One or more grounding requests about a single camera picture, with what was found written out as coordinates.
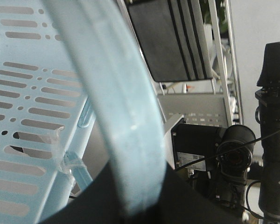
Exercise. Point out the light blue plastic basket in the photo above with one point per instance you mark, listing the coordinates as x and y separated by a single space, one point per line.
65 65

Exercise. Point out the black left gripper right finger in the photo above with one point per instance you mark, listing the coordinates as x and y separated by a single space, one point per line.
180 204

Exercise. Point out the black robot head camera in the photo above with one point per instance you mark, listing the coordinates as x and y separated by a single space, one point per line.
203 148

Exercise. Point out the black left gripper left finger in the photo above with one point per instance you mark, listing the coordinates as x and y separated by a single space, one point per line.
98 204

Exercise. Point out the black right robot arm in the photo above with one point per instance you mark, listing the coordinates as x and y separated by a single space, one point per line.
268 117

